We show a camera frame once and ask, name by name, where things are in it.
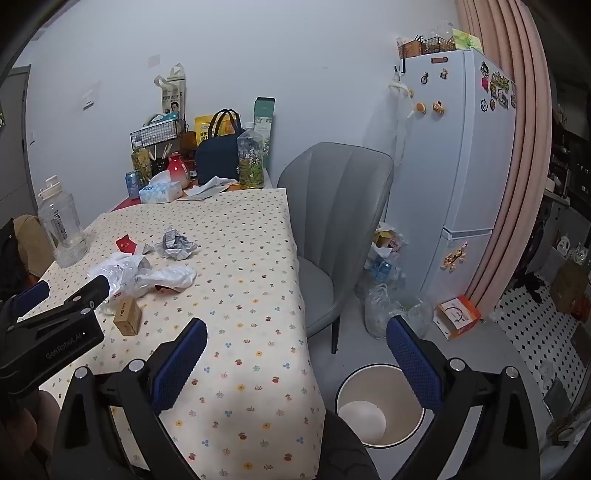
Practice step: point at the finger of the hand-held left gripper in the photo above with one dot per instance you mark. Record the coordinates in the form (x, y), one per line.
(34, 293)
(90, 288)

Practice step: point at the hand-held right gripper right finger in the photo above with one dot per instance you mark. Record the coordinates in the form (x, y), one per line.
(413, 364)

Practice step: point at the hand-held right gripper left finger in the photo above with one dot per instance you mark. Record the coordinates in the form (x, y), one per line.
(180, 364)

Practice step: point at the red torn wrapper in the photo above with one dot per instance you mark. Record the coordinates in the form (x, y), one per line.
(124, 243)

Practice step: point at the white plastic bag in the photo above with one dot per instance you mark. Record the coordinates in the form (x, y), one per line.
(171, 277)

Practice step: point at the person's left hand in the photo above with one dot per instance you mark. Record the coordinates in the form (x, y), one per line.
(27, 424)

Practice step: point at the small brown cardboard box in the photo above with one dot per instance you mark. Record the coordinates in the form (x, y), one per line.
(127, 318)

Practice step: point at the crumpled clear plastic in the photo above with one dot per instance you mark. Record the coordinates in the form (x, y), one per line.
(420, 316)

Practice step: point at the tan chair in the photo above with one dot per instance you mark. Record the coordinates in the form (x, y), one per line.
(32, 240)

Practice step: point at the clear plastic bag with greens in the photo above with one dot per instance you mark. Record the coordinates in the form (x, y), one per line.
(381, 314)

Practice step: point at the large clear water jug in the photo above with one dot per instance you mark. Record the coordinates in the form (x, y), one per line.
(62, 230)

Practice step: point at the orange white box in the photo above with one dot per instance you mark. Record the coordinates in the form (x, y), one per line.
(464, 318)

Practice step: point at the red table mat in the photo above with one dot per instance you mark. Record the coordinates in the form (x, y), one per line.
(122, 204)

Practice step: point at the crumpled printed paper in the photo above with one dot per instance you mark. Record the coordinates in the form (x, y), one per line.
(178, 247)

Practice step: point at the blue bottle pack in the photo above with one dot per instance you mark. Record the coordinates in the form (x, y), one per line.
(381, 270)

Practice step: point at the golden dragon fridge magnet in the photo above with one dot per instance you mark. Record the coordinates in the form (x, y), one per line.
(455, 257)

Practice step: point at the blue white tissue pack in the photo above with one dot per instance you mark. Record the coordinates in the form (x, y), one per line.
(157, 191)

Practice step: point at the heap of packaging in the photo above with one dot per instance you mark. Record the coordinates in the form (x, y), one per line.
(385, 237)

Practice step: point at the black chopstick holder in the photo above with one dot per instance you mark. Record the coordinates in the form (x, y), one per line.
(159, 166)

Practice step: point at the red white vase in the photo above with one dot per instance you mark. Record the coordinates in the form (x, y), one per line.
(178, 171)

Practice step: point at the grey door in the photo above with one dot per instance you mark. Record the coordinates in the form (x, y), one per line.
(14, 138)

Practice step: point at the grey upholstered chair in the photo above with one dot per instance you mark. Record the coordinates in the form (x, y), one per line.
(337, 207)

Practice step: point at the brown round thing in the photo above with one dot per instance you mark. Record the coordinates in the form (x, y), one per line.
(188, 141)

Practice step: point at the navy lunch bag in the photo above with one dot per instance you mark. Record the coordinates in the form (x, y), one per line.
(217, 154)

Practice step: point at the yellow snack bag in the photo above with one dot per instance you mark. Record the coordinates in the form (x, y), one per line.
(203, 129)

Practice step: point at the clear bottle with yellow contents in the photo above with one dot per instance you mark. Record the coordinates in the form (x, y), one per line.
(251, 161)

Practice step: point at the printed paper bag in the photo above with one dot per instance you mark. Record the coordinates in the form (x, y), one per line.
(173, 99)

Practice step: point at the white fridge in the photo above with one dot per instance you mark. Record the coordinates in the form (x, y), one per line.
(461, 161)

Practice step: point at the tall green box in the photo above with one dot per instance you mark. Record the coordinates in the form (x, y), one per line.
(264, 115)

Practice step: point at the white hanging bag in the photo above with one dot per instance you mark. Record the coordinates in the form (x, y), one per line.
(400, 115)

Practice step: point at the orange round fridge magnet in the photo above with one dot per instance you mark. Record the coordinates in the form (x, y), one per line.
(420, 107)

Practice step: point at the dark storage shelf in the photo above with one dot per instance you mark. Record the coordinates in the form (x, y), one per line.
(570, 138)

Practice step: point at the pineapple fridge magnet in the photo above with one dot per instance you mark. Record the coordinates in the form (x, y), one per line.
(424, 77)

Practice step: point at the cluster of fridge magnets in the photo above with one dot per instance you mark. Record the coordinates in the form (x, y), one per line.
(498, 87)

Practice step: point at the bee fridge magnet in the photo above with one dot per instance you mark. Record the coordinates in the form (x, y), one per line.
(444, 74)

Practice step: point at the green patterned box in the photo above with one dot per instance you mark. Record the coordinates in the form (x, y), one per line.
(468, 40)

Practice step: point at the white wall socket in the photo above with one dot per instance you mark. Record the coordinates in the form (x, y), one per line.
(92, 96)

